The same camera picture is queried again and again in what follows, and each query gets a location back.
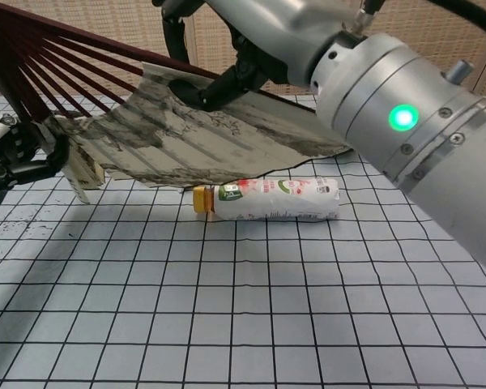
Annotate blue checked tablecloth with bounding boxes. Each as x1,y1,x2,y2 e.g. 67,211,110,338
0,95,486,389

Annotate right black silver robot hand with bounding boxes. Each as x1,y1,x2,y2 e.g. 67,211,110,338
151,0,361,113

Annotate paper folding fan red ribs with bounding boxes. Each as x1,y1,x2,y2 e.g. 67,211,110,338
0,0,352,203

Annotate white labelled bottle orange cap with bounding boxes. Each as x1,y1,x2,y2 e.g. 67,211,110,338
192,176,340,223

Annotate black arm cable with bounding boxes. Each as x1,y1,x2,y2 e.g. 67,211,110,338
424,0,486,44

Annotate woven bamboo screen panel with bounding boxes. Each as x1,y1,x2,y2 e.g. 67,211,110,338
7,0,195,98
194,0,486,98

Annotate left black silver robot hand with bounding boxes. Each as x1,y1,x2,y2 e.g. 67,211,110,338
0,113,70,222

